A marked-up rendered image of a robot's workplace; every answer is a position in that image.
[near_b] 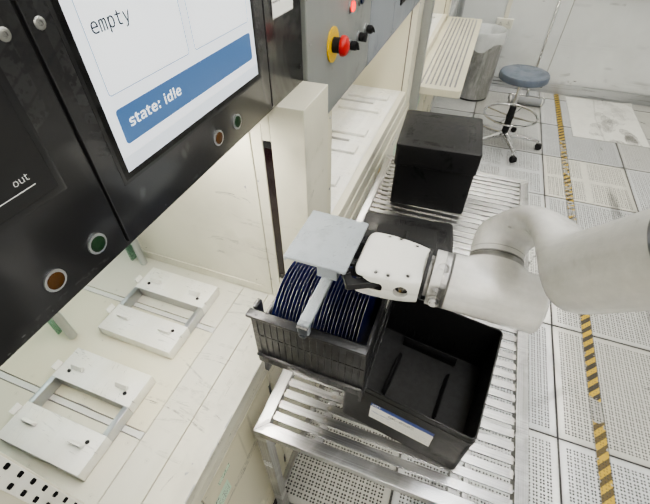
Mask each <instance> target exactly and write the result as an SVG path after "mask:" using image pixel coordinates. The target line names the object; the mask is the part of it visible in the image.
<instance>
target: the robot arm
mask: <svg viewBox="0 0 650 504"><path fill-rule="evenodd" d="M360 246H361V247H360ZM533 247H535V251H536V257H537V264H538V271H539V274H535V273H531V272H529V271H527V270H526V269H525V268H524V264H525V259H526V255H527V253H528V252H529V251H530V250H531V249H532V248H533ZM356 254H359V255H360V256H359V259H355V258H353V259H352V262H351V264H350V266H353V268H348V270H347V272H346V274H345V275H342V274H340V275H341V277H342V278H343V281H344V285H345V289H346V290H356V291H358V292H360V293H363V294H367V295H371V296H375V297H380V298H384V299H389V300H395V301H403V302H416V300H417V299H421V295H422V296H425V299H424V304H427V305H429V306H430V307H438V308H441V309H445V310H448V311H452V312H455V313H459V314H462V315H466V316H469V317H473V318H476V319H480V320H483V321H487V322H490V323H493V324H497V325H500V326H504V327H507V328H511V329H514V330H518V331H521V332H525V333H528V334H532V333H534V332H536V331H537V330H538V329H539V328H540V326H541V325H542V323H543V321H544V319H545V317H546V314H547V311H548V308H549V304H550V301H551V302H552V303H553V304H554V305H555V306H556V307H558V308H560V309H561V310H563V311H566V312H570V313H574V314H586V315H595V314H611V313H625V312H640V311H650V208H649V209H646V210H643V211H640V212H637V213H634V214H631V215H628V216H625V217H622V218H619V219H616V220H613V221H610V222H607V223H604V224H601V225H598V226H595V227H592V228H588V229H585V230H584V229H583V228H582V227H580V226H579V225H578V224H576V223H575V222H574V221H572V220H570V219H569V218H567V217H565V216H563V215H561V214H559V213H557V212H555V211H553V210H551V209H548V208H545V207H541V206H536V205H522V206H518V207H514V208H511V209H509V210H506V211H503V212H501V213H499V214H496V215H494V216H492V217H490V218H488V219H487V220H485V221H484V222H483V223H482V224H481V225H480V226H479V227H478V229H477V231H476V233H475V235H474V238H473V242H472V246H471V250H470V254H469V256H463V255H459V254H454V253H451V252H447V251H443V250H439V249H438V252H437V255H436V256H434V255H433V251H431V250H430V249H429V248H427V247H424V246H422V245H420V244H417V243H414V242H412V241H409V240H406V239H403V238H400V237H396V236H393V235H389V234H384V233H378V232H377V231H375V230H374V229H370V230H369V231H367V232H365V234H364V236H363V239H362V241H361V243H360V245H359V247H358V249H357V251H356ZM432 255H433V256H432ZM352 276H356V278H353V277H352Z"/></svg>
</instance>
